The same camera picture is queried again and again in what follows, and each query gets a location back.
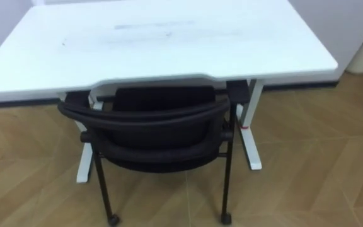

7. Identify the black chair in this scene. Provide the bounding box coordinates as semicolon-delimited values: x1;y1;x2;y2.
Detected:
57;79;251;227

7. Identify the white desk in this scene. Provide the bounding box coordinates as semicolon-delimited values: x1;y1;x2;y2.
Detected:
0;0;339;184

